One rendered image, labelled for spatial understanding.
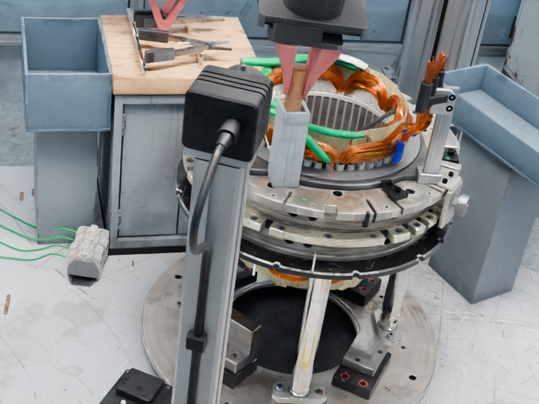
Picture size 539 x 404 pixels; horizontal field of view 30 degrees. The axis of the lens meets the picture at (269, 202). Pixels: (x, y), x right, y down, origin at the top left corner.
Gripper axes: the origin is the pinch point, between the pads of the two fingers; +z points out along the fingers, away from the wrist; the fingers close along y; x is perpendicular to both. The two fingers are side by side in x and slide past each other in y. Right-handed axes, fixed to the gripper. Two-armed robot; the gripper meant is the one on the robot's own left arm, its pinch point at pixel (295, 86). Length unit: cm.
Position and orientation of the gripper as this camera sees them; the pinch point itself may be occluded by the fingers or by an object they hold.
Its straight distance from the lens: 100.8
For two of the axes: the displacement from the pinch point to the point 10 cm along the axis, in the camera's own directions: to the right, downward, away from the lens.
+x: -0.2, -6.4, 7.7
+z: -1.6, 7.6, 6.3
